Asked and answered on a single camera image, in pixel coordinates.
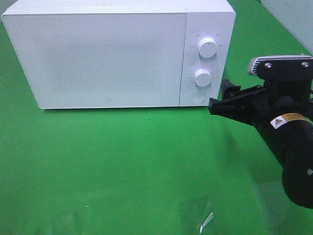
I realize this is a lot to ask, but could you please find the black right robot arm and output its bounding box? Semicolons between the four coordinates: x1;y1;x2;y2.
211;80;313;209

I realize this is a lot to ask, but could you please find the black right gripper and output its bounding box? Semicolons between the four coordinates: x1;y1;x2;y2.
208;79;313;137

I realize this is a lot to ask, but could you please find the round microwave door button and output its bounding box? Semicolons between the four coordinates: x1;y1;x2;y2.
191;92;206;104

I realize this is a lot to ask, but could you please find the white microwave door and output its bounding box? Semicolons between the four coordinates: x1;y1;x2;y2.
3;13;186;109

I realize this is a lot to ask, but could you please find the white microwave oven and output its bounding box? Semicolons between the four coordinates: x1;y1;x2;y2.
1;0;236;109

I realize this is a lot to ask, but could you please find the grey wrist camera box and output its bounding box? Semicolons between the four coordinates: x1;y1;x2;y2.
247;55;313;81

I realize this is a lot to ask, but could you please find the white microwave knob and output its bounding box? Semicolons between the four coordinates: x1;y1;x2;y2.
194;69;212;87
198;37;217;58

